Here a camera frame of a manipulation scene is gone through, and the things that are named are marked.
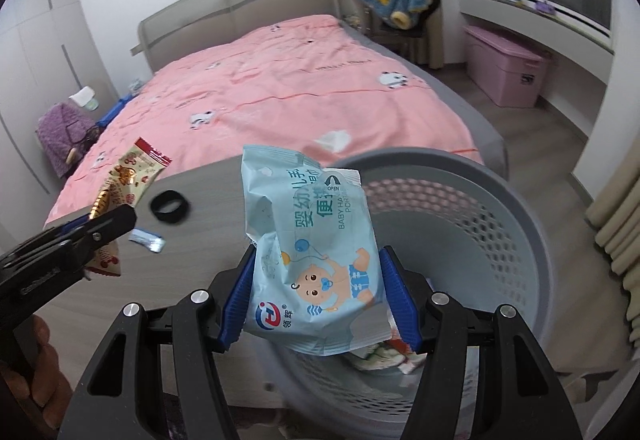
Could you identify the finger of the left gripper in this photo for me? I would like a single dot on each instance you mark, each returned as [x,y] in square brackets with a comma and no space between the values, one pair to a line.
[68,227]
[94,245]

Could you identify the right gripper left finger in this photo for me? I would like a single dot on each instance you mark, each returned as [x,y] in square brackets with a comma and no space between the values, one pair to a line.
[120,395]

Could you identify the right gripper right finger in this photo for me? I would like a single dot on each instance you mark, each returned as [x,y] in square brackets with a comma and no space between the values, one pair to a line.
[518,395]

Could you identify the red snack wrapper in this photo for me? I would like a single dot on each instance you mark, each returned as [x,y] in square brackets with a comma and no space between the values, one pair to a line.
[125,184]

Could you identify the red white paper cup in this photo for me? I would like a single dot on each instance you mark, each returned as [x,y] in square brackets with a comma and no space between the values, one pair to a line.
[411,361]

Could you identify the light blue wet wipes pack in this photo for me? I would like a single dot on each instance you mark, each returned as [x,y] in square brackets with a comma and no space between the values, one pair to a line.
[317,281]

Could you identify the grey perforated trash basket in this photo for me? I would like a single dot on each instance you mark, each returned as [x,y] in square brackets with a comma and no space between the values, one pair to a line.
[468,233]

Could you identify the person's left hand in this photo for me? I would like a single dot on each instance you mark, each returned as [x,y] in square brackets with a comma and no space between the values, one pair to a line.
[45,394]

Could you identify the small blue white sachet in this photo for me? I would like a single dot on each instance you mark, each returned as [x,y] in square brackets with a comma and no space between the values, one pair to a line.
[152,242]

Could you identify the purple fuzzy garment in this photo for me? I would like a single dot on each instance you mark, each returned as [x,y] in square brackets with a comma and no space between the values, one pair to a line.
[66,135]

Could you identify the black round lid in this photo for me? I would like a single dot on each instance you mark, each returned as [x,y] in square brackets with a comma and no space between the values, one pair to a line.
[170,207]

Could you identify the white folded cloth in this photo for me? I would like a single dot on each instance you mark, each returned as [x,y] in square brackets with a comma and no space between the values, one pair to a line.
[86,98]

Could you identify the crumpled tissue in basket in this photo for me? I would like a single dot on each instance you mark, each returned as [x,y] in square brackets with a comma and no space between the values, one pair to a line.
[377,357]

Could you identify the white wardrobe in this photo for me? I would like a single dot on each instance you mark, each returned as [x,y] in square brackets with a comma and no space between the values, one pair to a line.
[47,54]

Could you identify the beige curtain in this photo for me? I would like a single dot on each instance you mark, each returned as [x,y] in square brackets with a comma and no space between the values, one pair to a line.
[614,213]

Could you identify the pink cartoon duvet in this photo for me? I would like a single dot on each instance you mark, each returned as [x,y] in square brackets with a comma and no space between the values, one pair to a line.
[303,84]

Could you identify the pink plastic storage box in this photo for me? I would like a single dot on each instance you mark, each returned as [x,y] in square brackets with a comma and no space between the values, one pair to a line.
[508,70]

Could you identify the grey upholstered bed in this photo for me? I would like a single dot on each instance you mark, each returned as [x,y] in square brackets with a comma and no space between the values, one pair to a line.
[188,26]

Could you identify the dark chair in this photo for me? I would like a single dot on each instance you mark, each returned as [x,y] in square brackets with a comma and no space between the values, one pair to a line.
[412,43]

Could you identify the small purple windowsill item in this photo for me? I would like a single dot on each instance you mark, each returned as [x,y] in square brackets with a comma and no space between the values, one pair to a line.
[544,8]

